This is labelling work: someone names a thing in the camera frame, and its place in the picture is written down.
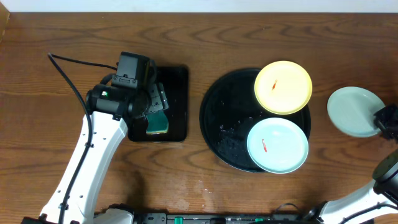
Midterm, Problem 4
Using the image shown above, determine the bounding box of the green yellow sponge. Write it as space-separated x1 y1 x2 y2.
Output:
146 111 169 135

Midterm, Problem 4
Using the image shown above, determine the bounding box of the light blue plate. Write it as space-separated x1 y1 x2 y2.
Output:
327 86 385 138
246 118 309 174

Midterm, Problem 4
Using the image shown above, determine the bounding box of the yellow plate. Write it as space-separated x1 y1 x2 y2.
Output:
254 60 313 115

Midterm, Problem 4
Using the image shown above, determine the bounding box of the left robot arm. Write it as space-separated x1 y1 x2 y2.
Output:
22 83 168 223

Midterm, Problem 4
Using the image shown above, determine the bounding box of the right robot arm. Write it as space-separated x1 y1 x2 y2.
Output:
303 103 397 223

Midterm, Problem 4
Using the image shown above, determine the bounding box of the black rectangular tray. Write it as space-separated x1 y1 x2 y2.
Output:
128 67 188 142

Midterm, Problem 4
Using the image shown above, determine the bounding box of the black round tray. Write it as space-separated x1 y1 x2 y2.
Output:
199 68 311 173

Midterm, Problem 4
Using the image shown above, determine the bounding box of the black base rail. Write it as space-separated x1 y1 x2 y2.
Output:
95 203 312 224

